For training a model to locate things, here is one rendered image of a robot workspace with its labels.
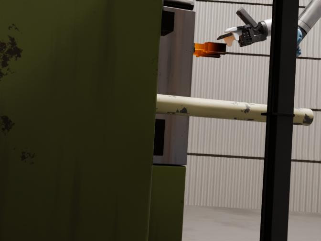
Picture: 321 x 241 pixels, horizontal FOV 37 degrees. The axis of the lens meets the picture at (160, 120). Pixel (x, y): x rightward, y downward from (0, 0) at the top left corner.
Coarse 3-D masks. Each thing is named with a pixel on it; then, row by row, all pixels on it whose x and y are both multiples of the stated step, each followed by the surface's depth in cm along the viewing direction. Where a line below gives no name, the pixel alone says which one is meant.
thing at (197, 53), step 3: (195, 51) 210; (198, 51) 209; (201, 51) 211; (195, 54) 210; (198, 54) 209; (201, 54) 210; (204, 54) 211; (207, 54) 211; (210, 54) 211; (213, 54) 212; (216, 54) 212; (213, 57) 213; (216, 57) 213; (219, 57) 212
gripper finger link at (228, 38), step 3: (228, 33) 217; (231, 33) 216; (219, 36) 218; (222, 36) 218; (225, 36) 217; (228, 36) 217; (216, 39) 219; (219, 39) 219; (225, 39) 219; (228, 39) 218; (231, 39) 218; (234, 39) 217; (225, 42) 219; (228, 42) 218; (231, 42) 218; (228, 45) 218; (231, 45) 218
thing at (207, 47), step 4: (196, 44) 197; (200, 44) 198; (204, 44) 198; (208, 44) 199; (212, 44) 199; (216, 44) 199; (220, 44) 200; (224, 44) 200; (196, 48) 197; (200, 48) 198; (204, 48) 198; (208, 48) 199; (212, 48) 199; (216, 48) 199; (220, 48) 200; (224, 48) 200; (204, 52) 201; (208, 52) 198; (212, 52) 198; (216, 52) 199; (220, 52) 199; (224, 52) 200
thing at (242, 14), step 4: (240, 8) 212; (236, 12) 215; (240, 12) 212; (244, 12) 212; (240, 16) 214; (244, 16) 212; (248, 16) 212; (244, 20) 214; (248, 20) 212; (252, 20) 212; (252, 24) 212; (256, 24) 212
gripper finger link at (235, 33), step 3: (234, 27) 205; (228, 30) 204; (231, 30) 205; (234, 30) 205; (237, 30) 207; (240, 30) 208; (234, 33) 206; (237, 33) 207; (240, 33) 208; (234, 36) 206; (237, 36) 207; (237, 39) 206
